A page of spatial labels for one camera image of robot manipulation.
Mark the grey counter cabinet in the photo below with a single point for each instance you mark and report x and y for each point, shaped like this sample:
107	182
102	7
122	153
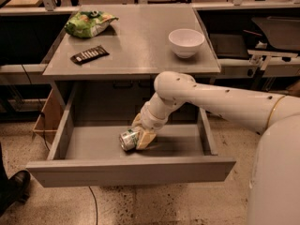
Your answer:
138	46

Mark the dark snack bar wrapper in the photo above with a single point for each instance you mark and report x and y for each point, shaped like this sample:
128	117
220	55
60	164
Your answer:
89	55

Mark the black shoe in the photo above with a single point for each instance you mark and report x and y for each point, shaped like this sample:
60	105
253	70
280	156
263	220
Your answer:
14	189

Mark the grey open top drawer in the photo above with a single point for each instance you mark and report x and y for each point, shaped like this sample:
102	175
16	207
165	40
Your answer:
86	150

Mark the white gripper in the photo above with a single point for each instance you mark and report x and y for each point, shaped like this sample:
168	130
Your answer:
149	118

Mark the green chip bag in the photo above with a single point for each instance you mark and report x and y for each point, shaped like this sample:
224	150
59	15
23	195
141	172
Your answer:
88	24

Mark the white ceramic bowl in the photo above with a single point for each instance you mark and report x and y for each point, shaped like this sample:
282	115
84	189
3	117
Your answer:
186	42

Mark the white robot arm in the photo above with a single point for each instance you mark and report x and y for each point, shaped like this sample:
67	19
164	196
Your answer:
274	187

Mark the green silver 7up can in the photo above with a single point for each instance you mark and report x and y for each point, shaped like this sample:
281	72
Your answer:
129	139

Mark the brown cardboard box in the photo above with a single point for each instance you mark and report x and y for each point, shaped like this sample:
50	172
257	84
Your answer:
48	121

